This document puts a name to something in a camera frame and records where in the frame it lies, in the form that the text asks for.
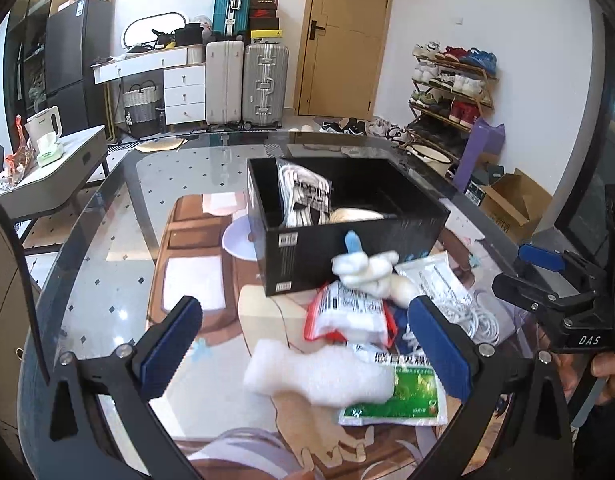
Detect person's right forearm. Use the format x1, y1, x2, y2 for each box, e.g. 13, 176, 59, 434
570, 395, 615, 480

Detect green wipes pack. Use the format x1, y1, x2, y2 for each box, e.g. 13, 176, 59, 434
36, 140, 64, 168

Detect purple box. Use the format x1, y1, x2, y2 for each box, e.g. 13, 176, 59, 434
455, 117, 505, 191

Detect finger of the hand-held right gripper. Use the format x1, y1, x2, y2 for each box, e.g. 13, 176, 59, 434
491, 272, 595, 315
518, 244, 608, 286

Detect open cardboard box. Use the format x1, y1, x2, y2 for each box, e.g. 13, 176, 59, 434
480, 168, 553, 241

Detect red white snack packet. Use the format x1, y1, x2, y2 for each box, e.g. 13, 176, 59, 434
304, 280, 398, 348

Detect beige drawer cabinet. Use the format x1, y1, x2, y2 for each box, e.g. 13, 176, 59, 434
0, 215, 43, 431

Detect person's right hand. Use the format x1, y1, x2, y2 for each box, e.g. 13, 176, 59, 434
557, 352, 615, 403

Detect green medicine packet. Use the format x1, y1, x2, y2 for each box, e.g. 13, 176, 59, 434
337, 342, 451, 427

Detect silver suitcase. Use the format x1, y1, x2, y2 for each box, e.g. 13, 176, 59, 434
242, 43, 290, 128

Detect black white socks pack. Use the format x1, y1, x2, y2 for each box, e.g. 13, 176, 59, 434
277, 158, 334, 227

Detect white vanity desk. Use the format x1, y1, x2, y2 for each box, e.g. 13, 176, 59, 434
91, 45, 208, 133

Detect yellow floor mat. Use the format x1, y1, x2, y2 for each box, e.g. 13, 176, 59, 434
136, 136, 185, 153

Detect pile of sneakers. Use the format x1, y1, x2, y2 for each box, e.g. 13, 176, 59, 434
312, 116, 413, 143

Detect clear plastic mask packet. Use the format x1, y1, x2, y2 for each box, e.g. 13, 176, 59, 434
395, 252, 475, 311

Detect teal suitcase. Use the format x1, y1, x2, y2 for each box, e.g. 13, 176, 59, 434
212, 0, 254, 38

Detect white cable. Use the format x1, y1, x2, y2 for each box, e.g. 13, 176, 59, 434
437, 300, 501, 346

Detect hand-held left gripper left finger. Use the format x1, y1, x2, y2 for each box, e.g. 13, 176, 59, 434
47, 295, 204, 480

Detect black bag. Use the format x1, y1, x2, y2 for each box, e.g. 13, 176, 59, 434
174, 22, 204, 47

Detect white enamel bucket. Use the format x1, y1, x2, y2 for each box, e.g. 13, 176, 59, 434
405, 142, 453, 177

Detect wooden door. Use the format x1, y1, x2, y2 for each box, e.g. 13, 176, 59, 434
294, 0, 397, 117

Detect dark glass cabinet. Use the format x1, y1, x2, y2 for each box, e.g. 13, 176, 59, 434
2, 0, 53, 116

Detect white kettle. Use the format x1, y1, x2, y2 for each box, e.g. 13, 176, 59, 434
24, 106, 64, 153

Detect printed table mat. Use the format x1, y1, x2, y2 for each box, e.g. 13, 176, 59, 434
147, 192, 578, 480

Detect black cardboard box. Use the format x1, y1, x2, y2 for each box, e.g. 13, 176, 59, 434
247, 156, 451, 297

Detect grey side table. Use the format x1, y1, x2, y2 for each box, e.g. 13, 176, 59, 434
0, 125, 110, 221

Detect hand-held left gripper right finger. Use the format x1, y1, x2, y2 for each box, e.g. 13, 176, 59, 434
406, 295, 575, 480

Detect woven basket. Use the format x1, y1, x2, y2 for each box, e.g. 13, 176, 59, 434
122, 80, 161, 137

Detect black fridge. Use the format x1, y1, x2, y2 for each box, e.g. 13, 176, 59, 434
44, 0, 117, 128

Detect white plush toy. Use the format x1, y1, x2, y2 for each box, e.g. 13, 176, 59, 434
331, 230, 423, 306

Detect cream knit item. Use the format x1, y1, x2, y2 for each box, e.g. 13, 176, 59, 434
329, 206, 385, 224

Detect oval mirror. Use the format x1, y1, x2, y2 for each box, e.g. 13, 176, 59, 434
122, 10, 188, 48

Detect red snack wrappers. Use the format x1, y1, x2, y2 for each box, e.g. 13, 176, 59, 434
2, 115, 30, 183

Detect wooden shoe rack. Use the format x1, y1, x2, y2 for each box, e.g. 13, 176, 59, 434
405, 42, 499, 161

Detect stack of shoe boxes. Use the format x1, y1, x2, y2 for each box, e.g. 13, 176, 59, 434
248, 0, 283, 45

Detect rows of assorted shoes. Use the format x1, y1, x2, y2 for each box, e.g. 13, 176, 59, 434
410, 42, 498, 151

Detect white suitcase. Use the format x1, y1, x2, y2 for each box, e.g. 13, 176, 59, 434
205, 40, 245, 126

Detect white round stool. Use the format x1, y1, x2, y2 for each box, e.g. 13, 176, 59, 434
222, 220, 265, 261

